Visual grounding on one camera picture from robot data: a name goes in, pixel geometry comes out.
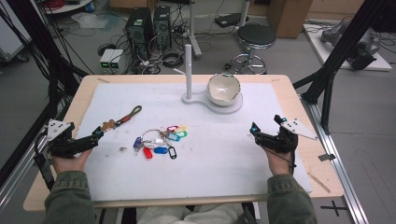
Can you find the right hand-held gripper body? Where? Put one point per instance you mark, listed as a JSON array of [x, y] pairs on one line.
[[280, 143]]

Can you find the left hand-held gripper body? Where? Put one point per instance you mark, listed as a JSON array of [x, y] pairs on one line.
[[63, 144]]

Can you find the white key stand with post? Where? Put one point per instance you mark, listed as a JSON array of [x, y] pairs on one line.
[[188, 71]]

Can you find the person's left hand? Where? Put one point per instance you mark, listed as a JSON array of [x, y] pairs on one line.
[[70, 163]]

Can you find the person's right hand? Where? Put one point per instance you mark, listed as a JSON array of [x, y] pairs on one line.
[[280, 163]]

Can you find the grey tape piece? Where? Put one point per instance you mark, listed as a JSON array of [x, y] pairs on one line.
[[327, 157]]

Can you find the white ceramic bowl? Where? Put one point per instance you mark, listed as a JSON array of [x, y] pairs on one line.
[[222, 90]]

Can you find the thin wooden stick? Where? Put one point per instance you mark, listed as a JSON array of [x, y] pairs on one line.
[[319, 183]]

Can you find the white table mat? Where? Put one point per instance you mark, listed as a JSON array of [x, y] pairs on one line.
[[202, 174]]

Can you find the white power supply box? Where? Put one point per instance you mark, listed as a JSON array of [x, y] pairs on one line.
[[106, 59], [116, 59]]

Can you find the black tape cross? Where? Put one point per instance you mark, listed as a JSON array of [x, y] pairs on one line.
[[334, 207]]

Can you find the black round stool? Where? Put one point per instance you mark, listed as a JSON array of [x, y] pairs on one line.
[[256, 35]]

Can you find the cardboard box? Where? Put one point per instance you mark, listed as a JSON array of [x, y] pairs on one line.
[[288, 17]]

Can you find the large black computer tower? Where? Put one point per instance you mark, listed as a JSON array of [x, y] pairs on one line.
[[139, 31]]

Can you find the person's legs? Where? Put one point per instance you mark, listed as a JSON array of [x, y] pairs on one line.
[[190, 214]]

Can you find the clear plastic bag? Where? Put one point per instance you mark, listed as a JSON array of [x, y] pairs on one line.
[[90, 20]]

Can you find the black flat device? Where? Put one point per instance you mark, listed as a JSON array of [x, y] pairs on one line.
[[230, 20]]

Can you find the white board with robot parts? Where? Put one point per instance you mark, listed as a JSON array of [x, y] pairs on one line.
[[378, 63]]

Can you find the white table leg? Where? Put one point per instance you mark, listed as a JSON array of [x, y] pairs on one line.
[[192, 28]]

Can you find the small black computer tower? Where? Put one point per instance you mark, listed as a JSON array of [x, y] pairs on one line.
[[162, 26]]

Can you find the round white table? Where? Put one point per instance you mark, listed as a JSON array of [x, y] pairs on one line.
[[67, 6]]

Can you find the aluminium rail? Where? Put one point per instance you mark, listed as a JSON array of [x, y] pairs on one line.
[[18, 183], [339, 168]]

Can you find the black metal frame stand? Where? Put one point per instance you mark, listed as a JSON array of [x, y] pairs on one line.
[[342, 46], [34, 46]]

